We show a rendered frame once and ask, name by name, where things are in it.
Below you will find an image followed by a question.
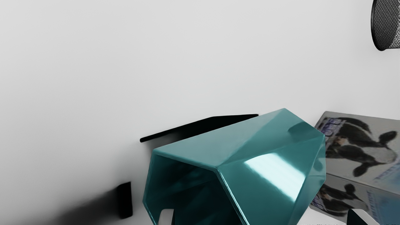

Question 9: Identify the teal faceted mug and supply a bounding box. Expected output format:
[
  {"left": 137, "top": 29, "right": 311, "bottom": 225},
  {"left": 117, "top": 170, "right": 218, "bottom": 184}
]
[{"left": 142, "top": 108, "right": 327, "bottom": 225}]

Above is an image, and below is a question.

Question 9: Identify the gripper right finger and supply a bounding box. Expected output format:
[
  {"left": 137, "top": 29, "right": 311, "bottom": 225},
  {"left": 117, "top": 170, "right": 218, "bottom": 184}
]
[{"left": 346, "top": 208, "right": 380, "bottom": 225}]

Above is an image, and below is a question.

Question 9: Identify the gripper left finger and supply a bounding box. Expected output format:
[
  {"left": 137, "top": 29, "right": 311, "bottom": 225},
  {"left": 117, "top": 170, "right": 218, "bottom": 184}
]
[{"left": 159, "top": 209, "right": 175, "bottom": 225}]

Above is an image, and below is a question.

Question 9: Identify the black mesh pen holder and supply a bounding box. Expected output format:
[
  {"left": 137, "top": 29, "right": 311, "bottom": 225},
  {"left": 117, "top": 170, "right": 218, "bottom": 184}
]
[{"left": 371, "top": 0, "right": 400, "bottom": 51}]

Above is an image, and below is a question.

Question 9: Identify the carton with cow print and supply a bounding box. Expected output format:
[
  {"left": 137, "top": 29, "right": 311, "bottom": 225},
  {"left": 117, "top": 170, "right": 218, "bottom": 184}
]
[{"left": 309, "top": 111, "right": 400, "bottom": 223}]

